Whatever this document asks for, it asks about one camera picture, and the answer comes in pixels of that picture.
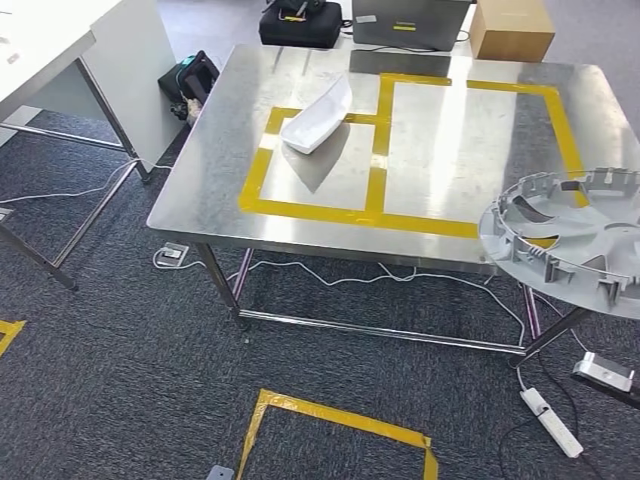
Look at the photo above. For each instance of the floor socket plate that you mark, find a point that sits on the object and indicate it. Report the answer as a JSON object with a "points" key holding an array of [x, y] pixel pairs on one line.
{"points": [[172, 255]]}

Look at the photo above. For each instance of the grey laptop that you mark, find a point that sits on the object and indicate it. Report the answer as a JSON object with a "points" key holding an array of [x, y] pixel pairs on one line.
{"points": [[410, 26]]}

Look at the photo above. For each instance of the black carrying case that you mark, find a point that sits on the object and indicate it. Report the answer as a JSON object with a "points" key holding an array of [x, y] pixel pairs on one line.
{"points": [[300, 33]]}

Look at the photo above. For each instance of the white power strip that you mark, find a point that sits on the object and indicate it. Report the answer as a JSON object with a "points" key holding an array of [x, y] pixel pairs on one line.
{"points": [[550, 420]]}

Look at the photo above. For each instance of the white plastic part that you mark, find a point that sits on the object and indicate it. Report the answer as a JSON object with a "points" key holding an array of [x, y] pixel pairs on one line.
{"points": [[315, 122]]}

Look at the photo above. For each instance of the grey plastic wheel hubcap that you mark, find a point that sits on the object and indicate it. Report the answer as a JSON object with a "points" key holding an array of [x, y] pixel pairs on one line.
{"points": [[585, 228]]}

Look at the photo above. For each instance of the black bag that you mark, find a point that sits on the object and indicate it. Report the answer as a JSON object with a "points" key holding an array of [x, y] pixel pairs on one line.
{"points": [[198, 76]]}

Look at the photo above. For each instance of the stainless steel workbench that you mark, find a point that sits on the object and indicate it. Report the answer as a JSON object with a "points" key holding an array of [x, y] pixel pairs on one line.
{"points": [[210, 166]]}

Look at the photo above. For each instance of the black handheld controller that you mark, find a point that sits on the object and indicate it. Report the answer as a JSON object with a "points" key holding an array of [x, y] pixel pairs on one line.
{"points": [[295, 10]]}

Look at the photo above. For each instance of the white desk with metal legs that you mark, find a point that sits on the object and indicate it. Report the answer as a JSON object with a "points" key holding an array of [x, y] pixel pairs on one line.
{"points": [[130, 73]]}

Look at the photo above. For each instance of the brown cardboard box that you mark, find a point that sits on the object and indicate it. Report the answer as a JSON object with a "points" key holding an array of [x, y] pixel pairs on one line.
{"points": [[510, 33]]}

